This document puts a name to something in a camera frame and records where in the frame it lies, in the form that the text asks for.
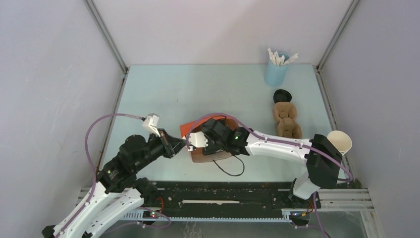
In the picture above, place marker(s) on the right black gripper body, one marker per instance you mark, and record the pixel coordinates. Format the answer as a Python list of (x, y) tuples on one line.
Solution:
[(213, 147)]

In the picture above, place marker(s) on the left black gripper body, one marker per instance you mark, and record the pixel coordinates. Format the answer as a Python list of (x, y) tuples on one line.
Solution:
[(167, 151)]

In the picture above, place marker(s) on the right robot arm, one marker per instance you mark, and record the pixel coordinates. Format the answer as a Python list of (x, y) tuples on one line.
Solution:
[(318, 156)]

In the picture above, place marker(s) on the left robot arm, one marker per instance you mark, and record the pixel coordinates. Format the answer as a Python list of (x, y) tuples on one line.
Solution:
[(117, 189)]

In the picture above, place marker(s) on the brown cardboard cup carrier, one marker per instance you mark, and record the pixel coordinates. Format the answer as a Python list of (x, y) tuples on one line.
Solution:
[(285, 115)]

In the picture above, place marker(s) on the light blue holder cup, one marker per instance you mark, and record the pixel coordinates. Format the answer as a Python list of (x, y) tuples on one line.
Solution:
[(275, 75)]

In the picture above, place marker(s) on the white wrapped stirrer sticks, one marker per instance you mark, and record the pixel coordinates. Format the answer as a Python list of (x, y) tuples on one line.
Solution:
[(281, 60)]

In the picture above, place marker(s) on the stack of paper cups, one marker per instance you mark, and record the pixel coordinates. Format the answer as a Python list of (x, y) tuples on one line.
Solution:
[(341, 141)]

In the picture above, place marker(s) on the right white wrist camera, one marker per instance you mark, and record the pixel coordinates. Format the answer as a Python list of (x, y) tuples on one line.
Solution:
[(196, 140)]

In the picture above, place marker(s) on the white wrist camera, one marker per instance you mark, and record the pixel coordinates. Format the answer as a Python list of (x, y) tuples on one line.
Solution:
[(196, 140), (150, 123)]

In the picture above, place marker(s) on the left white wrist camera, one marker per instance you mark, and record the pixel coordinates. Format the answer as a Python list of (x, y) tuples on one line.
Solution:
[(150, 123)]

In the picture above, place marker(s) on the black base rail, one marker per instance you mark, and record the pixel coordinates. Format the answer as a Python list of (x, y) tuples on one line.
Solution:
[(245, 202)]

